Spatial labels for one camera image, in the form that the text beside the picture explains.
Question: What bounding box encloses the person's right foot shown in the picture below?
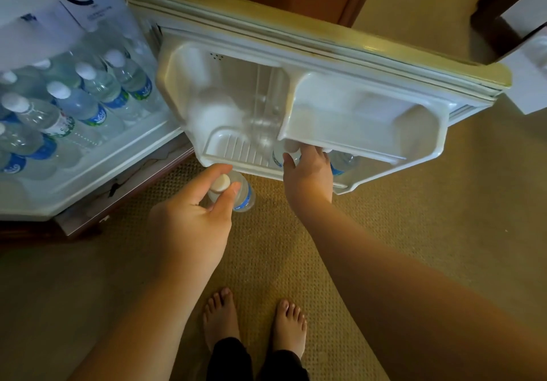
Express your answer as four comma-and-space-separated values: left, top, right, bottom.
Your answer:
272, 299, 308, 358

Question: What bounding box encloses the person's left forearm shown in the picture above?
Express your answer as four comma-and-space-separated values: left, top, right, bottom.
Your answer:
68, 273, 206, 381

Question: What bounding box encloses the white tissue box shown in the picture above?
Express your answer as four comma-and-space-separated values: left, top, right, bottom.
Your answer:
497, 25, 547, 115

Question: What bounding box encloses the dark wooden furniture piece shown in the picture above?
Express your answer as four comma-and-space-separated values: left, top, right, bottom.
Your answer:
470, 0, 547, 59

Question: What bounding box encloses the person's left hand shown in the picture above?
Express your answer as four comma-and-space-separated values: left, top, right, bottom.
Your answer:
147, 163, 243, 293

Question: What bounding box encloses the navy label water bottle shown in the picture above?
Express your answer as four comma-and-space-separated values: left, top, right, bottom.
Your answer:
329, 150, 361, 176

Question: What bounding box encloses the white frosted freezer box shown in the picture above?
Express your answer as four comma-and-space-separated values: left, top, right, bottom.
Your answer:
0, 7, 86, 72

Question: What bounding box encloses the person's right hand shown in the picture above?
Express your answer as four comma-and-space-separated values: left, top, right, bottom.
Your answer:
281, 144, 334, 216

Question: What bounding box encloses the group of bottles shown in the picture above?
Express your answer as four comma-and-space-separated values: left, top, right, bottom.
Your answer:
0, 21, 165, 180

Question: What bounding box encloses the white mini fridge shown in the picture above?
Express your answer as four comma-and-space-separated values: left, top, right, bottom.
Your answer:
0, 0, 513, 223

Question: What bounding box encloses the person's left foot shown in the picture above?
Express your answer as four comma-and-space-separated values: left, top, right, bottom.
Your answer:
203, 287, 241, 351

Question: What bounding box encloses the person's foot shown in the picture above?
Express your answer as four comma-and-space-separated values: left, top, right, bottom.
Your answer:
272, 299, 308, 358
203, 287, 241, 351

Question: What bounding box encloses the large blue label water bottle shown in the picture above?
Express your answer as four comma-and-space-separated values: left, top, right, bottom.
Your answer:
271, 139, 302, 170

